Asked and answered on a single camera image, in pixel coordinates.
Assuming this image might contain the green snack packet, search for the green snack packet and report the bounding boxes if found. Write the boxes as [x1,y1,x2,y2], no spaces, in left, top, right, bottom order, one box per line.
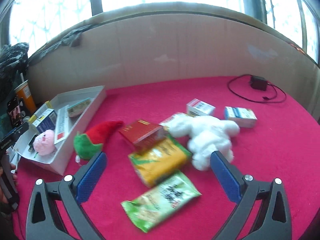
[121,171,201,233]

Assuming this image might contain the white blue medicine box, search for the white blue medicine box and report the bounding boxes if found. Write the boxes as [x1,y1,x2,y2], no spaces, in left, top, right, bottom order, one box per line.
[224,106,258,128]

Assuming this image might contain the white plush bunny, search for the white plush bunny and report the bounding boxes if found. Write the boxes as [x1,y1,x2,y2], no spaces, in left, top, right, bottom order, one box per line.
[168,115,240,171]

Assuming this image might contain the yellow bamboo tissue pack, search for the yellow bamboo tissue pack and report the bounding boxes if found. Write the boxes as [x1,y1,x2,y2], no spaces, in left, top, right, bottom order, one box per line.
[128,135,192,187]

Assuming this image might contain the white red medicine box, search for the white red medicine box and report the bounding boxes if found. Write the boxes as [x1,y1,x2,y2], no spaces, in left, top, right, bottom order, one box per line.
[187,99,215,116]

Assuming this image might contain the red white packet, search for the red white packet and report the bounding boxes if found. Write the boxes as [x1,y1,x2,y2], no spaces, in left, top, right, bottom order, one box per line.
[159,112,187,127]

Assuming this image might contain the person's left hand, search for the person's left hand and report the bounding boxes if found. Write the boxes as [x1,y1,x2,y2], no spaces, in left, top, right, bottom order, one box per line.
[1,163,20,209]

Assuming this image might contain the black plug in tray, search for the black plug in tray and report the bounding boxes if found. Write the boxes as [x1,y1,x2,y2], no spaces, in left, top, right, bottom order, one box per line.
[28,135,37,152]

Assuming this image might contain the pink pig plush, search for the pink pig plush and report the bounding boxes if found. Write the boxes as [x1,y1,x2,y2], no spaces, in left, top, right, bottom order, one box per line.
[33,129,56,156]

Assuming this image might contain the white red long box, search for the white red long box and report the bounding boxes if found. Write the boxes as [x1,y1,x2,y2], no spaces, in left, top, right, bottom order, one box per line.
[54,105,71,145]

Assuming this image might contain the white cardboard tray box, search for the white cardboard tray box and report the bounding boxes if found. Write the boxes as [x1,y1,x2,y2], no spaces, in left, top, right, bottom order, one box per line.
[13,86,106,175]

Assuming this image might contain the black smartphone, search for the black smartphone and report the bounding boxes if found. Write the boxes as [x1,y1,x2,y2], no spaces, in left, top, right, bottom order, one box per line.
[7,97,23,128]

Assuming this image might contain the yellow white long box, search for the yellow white long box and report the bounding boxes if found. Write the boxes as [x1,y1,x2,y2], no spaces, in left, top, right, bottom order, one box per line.
[28,100,53,124]

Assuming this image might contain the orange drink cup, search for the orange drink cup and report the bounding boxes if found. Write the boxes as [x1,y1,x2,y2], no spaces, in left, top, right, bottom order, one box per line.
[14,73,37,114]

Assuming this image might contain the teal small box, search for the teal small box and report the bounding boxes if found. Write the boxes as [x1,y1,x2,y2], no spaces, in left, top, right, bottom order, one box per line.
[67,98,91,118]

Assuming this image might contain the black power adapter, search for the black power adapter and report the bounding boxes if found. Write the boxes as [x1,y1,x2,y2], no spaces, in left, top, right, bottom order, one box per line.
[249,75,268,91]

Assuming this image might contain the black plastic bag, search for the black plastic bag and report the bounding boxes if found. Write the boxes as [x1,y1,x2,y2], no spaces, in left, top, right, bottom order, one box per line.
[0,42,29,102]

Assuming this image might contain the grey cloth on ledge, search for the grey cloth on ledge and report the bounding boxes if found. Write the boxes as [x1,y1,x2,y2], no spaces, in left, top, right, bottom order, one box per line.
[29,24,100,66]

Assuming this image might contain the black charger cable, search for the black charger cable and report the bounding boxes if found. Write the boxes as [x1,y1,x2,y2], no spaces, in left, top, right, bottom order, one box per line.
[227,74,287,104]

